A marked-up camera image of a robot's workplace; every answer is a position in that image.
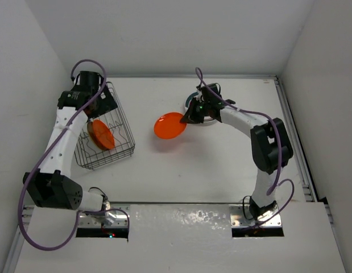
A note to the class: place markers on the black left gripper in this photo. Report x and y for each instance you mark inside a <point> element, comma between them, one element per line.
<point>106,104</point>

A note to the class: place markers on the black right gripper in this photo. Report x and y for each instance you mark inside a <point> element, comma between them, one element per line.
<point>191,116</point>

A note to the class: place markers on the small orange plate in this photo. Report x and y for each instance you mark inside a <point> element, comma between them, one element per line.
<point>169,126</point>

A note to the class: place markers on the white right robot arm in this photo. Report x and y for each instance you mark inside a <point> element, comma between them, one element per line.
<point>270,145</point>

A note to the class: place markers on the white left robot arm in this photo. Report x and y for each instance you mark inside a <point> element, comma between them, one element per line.
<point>51,185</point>

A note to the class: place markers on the olive brown plate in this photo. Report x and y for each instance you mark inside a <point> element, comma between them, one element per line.
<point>93,136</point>

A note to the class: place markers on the large orange plate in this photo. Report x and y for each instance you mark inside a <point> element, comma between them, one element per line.
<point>103,135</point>

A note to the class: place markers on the white front foam board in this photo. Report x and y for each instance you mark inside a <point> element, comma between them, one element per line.
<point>197,238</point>

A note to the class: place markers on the metal wire dish rack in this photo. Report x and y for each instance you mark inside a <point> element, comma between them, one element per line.
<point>88,155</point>

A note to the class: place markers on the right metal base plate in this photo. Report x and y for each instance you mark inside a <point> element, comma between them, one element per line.
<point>240,217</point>

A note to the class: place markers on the metal base plate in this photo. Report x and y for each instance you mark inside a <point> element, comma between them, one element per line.
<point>240,217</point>
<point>113,218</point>

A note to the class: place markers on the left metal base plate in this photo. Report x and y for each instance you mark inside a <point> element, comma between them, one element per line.
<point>113,218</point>

